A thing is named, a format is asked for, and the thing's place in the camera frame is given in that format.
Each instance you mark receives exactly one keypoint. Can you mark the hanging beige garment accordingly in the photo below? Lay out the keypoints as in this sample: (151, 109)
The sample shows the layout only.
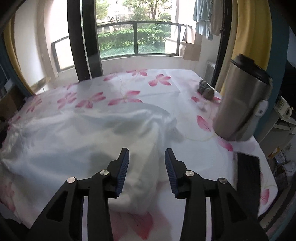
(216, 17)

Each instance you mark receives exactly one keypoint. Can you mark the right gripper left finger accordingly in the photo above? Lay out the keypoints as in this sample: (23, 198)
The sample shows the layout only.
(61, 219)

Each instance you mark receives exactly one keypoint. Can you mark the balcony railing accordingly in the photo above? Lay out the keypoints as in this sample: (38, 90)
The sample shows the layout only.
(141, 38)

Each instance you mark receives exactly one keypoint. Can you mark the small dark object on bed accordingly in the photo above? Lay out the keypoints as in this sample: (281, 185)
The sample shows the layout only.
(206, 90)

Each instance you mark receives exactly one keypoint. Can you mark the black door frame post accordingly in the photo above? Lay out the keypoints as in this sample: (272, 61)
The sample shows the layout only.
(82, 29)

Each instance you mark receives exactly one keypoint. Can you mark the yellow curtain right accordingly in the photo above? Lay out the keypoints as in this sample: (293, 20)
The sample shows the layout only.
(250, 35)

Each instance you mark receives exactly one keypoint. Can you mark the floral pink bed sheet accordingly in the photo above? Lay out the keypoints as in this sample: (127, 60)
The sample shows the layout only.
(195, 142)

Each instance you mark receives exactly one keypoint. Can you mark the white garment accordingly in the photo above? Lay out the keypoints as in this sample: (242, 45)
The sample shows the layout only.
(38, 155)

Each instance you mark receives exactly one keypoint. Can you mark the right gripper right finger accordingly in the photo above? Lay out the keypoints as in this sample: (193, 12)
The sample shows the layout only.
(230, 218)

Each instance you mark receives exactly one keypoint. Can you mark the yellow curtain left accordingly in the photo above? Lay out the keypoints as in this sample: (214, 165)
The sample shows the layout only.
(10, 49)

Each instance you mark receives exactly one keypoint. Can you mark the black smartphone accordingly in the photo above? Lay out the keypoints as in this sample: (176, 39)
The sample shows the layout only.
(248, 184)

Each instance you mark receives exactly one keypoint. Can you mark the yellow curtain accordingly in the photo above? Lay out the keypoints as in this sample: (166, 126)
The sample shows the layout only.
(10, 49)
(250, 35)

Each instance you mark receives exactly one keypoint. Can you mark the cardboard box on balcony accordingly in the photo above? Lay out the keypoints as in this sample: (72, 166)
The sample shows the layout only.
(191, 51)

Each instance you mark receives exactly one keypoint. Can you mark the hanging light blue towel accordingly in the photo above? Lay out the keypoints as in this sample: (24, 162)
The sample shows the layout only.
(202, 16)

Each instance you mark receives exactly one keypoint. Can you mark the stainless steel thermos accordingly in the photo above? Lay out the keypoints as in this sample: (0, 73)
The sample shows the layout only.
(245, 101)

